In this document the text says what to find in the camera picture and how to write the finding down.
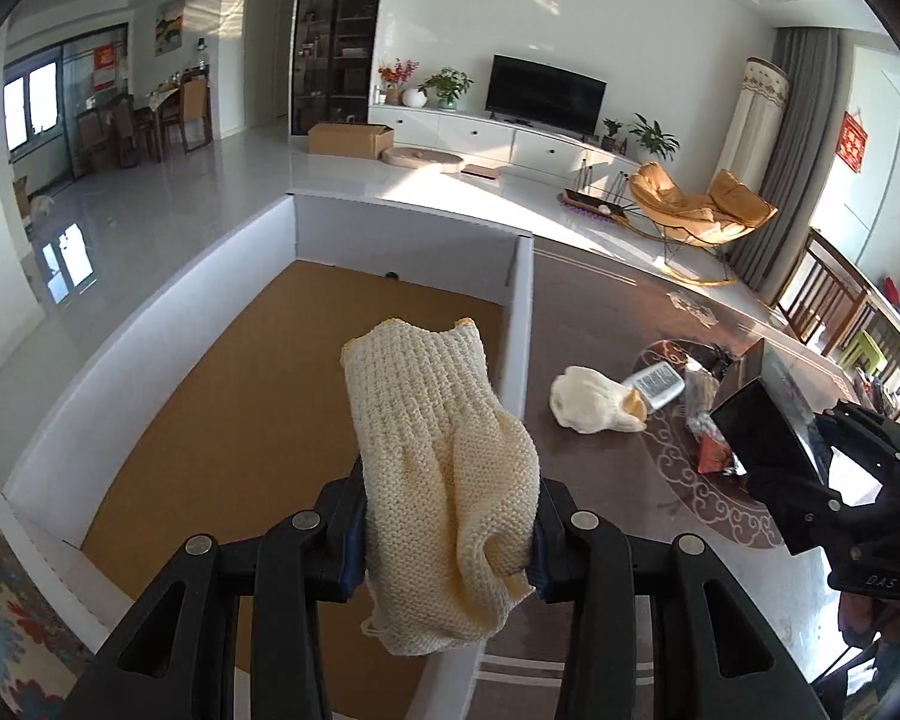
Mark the cream knitted pouch yellow trim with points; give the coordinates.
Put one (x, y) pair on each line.
(587, 402)

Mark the green potted plant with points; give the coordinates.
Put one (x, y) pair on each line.
(448, 86)

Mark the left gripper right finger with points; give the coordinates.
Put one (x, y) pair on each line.
(714, 655)

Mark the wooden side chair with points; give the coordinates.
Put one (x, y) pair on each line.
(822, 296)

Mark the red flower vase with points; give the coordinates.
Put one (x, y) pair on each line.
(394, 79)

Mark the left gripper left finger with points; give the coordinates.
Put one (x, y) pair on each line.
(173, 653)

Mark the brown cardboard box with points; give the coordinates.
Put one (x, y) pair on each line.
(366, 141)

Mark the dark display shelf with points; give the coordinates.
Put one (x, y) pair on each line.
(331, 70)

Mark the red packet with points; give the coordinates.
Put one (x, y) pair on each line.
(716, 458)

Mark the white tv cabinet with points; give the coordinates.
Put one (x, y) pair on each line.
(522, 151)

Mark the wooden dining chair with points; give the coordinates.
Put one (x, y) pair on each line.
(192, 108)

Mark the black box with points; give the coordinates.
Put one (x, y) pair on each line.
(766, 421)

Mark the black television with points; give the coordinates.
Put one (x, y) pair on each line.
(548, 95)

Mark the round floor cushion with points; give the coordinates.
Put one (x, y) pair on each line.
(422, 158)

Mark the orange lounge chair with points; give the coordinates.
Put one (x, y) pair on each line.
(727, 212)

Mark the cream knitted cloth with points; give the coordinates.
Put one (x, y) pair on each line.
(452, 485)

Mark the white lotion bottle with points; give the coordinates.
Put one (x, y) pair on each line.
(658, 384)

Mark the white cardboard box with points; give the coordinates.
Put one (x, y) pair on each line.
(220, 405)

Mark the grey curtain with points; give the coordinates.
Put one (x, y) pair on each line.
(811, 58)

